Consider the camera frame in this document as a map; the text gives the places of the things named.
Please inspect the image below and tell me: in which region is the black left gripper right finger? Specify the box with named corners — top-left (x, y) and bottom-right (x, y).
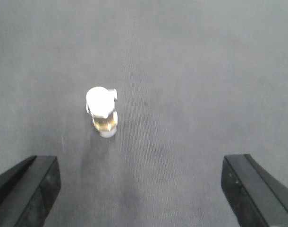
top-left (220, 154), bottom-right (288, 227)

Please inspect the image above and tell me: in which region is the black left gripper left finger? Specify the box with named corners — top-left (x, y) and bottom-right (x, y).
top-left (0, 156), bottom-right (61, 227)

